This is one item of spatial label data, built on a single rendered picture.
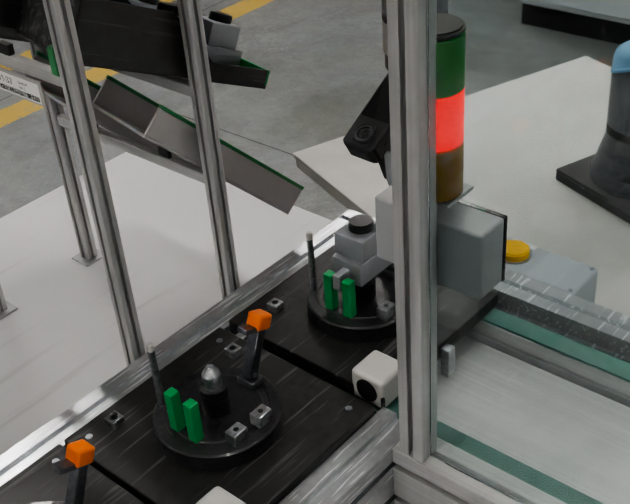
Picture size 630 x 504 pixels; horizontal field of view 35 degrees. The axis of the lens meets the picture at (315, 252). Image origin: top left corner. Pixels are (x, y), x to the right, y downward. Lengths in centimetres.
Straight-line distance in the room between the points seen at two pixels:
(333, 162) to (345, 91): 230
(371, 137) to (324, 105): 285
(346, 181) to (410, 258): 83
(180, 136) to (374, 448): 45
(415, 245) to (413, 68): 17
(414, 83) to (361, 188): 90
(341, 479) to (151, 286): 58
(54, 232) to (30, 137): 237
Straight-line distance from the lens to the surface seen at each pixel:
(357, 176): 173
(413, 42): 79
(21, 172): 380
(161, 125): 121
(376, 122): 113
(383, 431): 109
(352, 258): 117
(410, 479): 108
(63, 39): 105
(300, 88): 412
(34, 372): 140
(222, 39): 129
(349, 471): 105
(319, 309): 120
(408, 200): 86
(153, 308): 146
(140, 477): 106
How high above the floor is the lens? 172
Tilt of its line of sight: 34 degrees down
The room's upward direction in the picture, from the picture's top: 5 degrees counter-clockwise
